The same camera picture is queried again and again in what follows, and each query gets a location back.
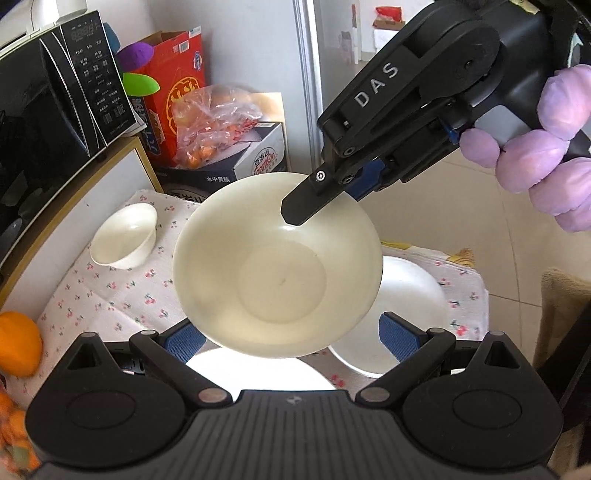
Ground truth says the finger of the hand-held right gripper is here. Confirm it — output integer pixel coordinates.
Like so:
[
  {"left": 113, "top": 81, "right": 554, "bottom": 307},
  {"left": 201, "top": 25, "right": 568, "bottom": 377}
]
[
  {"left": 344, "top": 104, "right": 474, "bottom": 202},
  {"left": 281, "top": 18, "right": 455, "bottom": 227}
]

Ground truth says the plastic bag of oranges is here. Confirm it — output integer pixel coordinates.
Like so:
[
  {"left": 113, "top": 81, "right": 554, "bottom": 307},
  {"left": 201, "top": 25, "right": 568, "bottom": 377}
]
[{"left": 173, "top": 84, "right": 263, "bottom": 169}]

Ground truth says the dark cardboard box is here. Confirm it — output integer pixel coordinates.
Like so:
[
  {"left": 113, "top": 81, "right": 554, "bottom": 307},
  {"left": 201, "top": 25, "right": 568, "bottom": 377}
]
[{"left": 154, "top": 121, "right": 289, "bottom": 204}]

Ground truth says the yellow cloth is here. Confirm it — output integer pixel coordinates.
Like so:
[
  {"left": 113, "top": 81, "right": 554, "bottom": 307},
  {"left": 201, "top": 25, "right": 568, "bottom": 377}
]
[{"left": 445, "top": 247, "right": 476, "bottom": 268}]

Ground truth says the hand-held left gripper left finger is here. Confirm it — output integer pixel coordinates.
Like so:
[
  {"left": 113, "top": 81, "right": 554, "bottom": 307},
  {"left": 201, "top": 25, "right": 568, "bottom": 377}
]
[{"left": 67, "top": 318, "right": 234, "bottom": 412}]

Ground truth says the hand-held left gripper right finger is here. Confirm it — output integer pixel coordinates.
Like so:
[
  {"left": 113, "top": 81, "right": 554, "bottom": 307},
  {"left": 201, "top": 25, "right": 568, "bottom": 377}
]
[{"left": 353, "top": 311, "right": 523, "bottom": 409}]

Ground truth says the beige cardboard sheet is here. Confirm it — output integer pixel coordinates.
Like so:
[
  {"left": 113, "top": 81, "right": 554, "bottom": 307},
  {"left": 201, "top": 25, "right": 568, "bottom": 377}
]
[{"left": 252, "top": 92, "right": 286, "bottom": 125}]

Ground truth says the white plate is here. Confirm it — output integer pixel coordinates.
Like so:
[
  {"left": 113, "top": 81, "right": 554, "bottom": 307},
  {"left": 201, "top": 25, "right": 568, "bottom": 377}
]
[{"left": 328, "top": 255, "right": 451, "bottom": 377}]

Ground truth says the person's right hand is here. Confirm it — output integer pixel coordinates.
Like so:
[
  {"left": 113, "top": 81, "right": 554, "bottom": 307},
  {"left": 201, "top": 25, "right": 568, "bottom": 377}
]
[{"left": 459, "top": 65, "right": 591, "bottom": 234}]

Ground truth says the cherry print tablecloth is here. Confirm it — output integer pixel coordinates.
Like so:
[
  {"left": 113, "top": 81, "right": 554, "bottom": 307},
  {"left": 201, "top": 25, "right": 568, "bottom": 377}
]
[{"left": 9, "top": 189, "right": 489, "bottom": 416}]

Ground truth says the large orange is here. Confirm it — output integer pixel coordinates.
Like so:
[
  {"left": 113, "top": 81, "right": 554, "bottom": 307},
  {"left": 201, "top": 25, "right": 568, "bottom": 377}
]
[{"left": 0, "top": 311, "right": 44, "bottom": 377}]

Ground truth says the purple and green plush toy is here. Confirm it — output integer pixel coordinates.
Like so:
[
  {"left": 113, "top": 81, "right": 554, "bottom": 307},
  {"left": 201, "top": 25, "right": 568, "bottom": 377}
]
[{"left": 102, "top": 21, "right": 162, "bottom": 97}]

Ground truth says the black microwave oven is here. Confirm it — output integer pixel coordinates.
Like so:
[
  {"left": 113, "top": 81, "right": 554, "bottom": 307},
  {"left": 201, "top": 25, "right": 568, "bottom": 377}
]
[{"left": 0, "top": 10, "right": 144, "bottom": 273}]

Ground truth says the large cream bowl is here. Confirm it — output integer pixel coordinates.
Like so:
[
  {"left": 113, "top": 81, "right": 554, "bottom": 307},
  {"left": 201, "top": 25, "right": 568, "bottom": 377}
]
[{"left": 172, "top": 172, "right": 384, "bottom": 360}]

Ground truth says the small cream bowl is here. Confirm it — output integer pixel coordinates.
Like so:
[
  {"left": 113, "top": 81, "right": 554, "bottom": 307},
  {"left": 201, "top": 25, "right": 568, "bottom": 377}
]
[{"left": 89, "top": 203, "right": 158, "bottom": 270}]

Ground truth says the grey refrigerator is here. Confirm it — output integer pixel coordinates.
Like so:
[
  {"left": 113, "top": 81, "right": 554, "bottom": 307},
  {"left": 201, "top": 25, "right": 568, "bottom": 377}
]
[{"left": 293, "top": 0, "right": 324, "bottom": 178}]

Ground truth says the red carton box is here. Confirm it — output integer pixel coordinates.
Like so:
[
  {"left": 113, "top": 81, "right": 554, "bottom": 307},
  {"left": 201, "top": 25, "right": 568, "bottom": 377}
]
[{"left": 131, "top": 25, "right": 206, "bottom": 169}]

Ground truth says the small white bowl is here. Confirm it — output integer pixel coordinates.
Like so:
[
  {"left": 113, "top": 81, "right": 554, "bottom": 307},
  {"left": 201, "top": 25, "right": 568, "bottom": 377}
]
[{"left": 185, "top": 346, "right": 335, "bottom": 394}]

